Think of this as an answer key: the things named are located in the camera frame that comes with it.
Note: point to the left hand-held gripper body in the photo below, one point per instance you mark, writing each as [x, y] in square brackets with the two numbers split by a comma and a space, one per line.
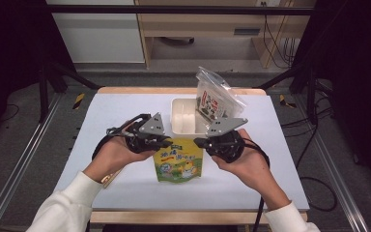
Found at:
[151, 127]

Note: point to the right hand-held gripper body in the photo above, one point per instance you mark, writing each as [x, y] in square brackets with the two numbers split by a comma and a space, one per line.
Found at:
[225, 141]

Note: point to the yellow printed stand-up pouch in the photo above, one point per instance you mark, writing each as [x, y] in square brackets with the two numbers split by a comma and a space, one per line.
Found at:
[178, 164]

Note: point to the white plastic container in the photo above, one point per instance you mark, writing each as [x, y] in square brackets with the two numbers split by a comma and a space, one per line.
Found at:
[185, 119]

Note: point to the clear bag of dark seaweed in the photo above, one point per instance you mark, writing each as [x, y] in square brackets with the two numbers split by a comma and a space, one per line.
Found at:
[215, 96]

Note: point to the person's right hand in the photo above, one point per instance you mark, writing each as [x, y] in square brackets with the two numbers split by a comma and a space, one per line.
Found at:
[251, 174]

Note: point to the person's left hand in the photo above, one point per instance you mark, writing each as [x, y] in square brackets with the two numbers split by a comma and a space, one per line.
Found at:
[116, 158]

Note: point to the white table mat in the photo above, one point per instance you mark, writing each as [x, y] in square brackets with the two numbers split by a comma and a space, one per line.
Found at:
[116, 106]

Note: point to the yellow black floor tape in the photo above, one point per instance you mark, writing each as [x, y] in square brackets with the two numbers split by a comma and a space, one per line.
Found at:
[285, 102]
[78, 101]

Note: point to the dark chair base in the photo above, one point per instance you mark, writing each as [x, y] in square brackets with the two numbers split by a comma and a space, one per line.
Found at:
[177, 40]

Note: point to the black metal stand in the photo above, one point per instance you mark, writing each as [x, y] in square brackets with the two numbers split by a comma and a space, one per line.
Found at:
[43, 96]
[310, 96]

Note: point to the white cabinet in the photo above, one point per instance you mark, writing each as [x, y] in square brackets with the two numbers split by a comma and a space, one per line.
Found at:
[99, 35]

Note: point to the grey rectangular panel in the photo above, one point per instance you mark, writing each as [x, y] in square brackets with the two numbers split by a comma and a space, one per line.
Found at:
[246, 31]

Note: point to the light wooden desk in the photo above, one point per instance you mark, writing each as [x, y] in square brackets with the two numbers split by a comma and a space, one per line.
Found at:
[206, 24]

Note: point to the black horizontal metal bar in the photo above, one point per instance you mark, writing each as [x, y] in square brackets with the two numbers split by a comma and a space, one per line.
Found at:
[174, 9]

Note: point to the dark curtain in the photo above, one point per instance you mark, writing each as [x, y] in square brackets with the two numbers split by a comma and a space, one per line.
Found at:
[354, 80]
[9, 48]

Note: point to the aluminium floor rail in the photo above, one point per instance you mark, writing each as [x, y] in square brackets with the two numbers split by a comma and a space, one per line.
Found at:
[335, 167]
[19, 164]

